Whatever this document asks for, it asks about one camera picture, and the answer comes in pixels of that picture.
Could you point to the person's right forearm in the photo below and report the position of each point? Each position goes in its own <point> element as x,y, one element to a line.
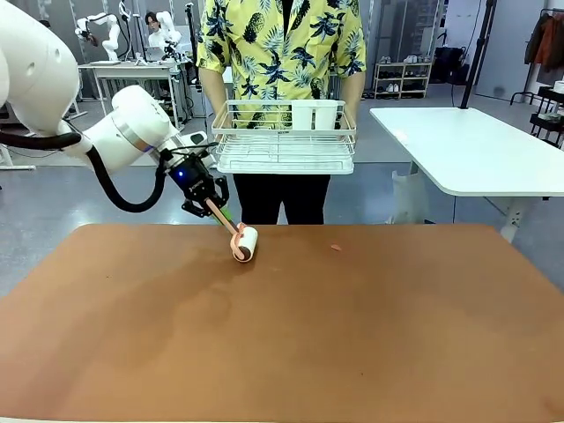
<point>211,92</point>

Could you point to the black utility cart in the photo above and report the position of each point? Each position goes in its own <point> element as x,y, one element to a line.
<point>546,112</point>

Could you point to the small pink scrap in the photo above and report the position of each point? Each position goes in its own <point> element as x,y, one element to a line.
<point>336,247</point>

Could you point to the hanging dark clothes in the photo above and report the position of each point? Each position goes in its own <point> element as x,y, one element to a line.
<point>546,42</point>

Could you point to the background person white top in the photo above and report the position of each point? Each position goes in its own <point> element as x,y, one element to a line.
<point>155,33</point>

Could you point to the black tripod stand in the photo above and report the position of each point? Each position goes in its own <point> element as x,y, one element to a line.
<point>480,57</point>

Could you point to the person in yellow shirt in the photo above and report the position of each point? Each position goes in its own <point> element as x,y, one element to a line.
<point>282,48</point>

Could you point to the black trousers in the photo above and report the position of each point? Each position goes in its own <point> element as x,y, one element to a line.
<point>282,198</point>

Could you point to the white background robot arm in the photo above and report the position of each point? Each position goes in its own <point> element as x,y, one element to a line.
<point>169,35</point>
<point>106,35</point>

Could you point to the white bag under table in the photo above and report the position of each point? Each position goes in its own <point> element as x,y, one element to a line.
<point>410,198</point>

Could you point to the pink white lint roller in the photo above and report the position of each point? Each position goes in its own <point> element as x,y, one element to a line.
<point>246,242</point>

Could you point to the white plastic cutlery holder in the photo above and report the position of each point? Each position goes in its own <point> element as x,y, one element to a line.
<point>304,114</point>

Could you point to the white background workbench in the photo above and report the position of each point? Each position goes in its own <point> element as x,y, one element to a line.
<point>128,70</point>

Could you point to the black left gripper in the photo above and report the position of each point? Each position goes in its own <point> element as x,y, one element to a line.
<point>194,180</point>

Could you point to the person's left forearm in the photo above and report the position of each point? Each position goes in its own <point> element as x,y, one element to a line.
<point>354,92</point>

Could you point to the large white table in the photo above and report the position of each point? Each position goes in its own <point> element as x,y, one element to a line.
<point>476,154</point>

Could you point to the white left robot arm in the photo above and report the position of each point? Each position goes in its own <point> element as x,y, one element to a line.
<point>128,128</point>

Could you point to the wooden shoe rack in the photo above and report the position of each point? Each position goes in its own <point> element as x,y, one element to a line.
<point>403,81</point>

